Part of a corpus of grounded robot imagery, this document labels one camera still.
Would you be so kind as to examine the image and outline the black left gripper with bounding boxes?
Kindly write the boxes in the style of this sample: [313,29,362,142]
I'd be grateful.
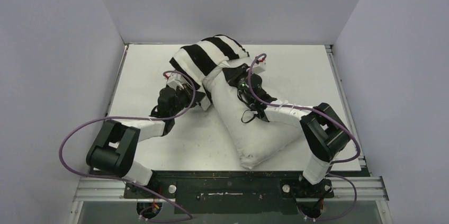
[170,83,206,117]

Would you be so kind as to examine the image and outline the black white striped pillowcase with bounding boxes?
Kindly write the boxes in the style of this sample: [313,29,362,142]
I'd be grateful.
[169,34,249,95]

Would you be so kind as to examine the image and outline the white pillow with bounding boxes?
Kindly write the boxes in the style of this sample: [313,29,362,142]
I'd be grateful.
[203,58,306,169]

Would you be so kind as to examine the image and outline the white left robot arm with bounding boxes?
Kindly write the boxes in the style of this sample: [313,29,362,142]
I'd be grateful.
[86,84,208,198]

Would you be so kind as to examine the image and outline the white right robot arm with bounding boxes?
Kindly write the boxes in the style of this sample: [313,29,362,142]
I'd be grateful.
[226,65,351,196]

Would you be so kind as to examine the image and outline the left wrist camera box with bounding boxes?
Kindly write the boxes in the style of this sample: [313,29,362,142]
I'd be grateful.
[163,72,186,89]

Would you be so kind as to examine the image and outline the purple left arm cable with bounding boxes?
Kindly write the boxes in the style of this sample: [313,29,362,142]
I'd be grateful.
[57,71,199,224]

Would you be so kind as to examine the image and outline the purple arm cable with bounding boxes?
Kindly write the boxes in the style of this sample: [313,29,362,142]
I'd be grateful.
[245,52,363,176]
[57,71,199,224]

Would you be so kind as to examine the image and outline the black metal base rail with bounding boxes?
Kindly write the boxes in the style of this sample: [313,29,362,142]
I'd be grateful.
[75,171,389,219]

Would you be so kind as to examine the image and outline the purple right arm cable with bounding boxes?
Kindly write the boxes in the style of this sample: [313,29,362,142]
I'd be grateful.
[245,52,363,176]

